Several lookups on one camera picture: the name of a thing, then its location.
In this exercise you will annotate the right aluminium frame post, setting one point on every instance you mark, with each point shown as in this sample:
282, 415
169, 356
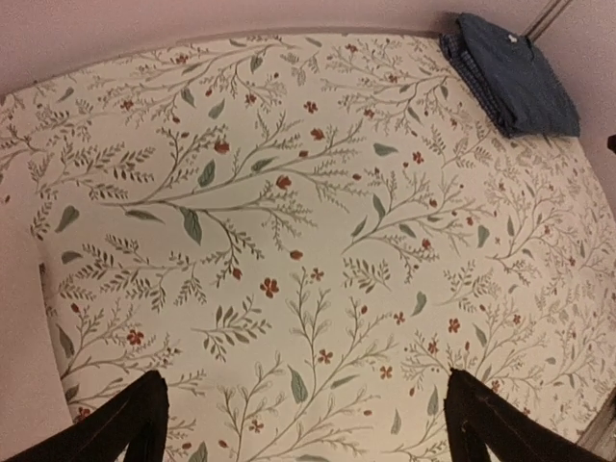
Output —
544, 20

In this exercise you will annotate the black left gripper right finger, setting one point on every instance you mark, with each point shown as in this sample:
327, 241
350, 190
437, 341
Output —
480, 423

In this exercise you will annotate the teal blue garment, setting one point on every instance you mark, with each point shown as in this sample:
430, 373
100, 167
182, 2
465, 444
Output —
530, 97

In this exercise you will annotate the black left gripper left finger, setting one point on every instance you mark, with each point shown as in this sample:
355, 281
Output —
132, 424

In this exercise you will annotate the blue plaid button shirt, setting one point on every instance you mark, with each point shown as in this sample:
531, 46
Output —
455, 50

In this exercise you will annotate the floral patterned table cloth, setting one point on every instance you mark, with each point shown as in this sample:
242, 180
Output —
303, 235

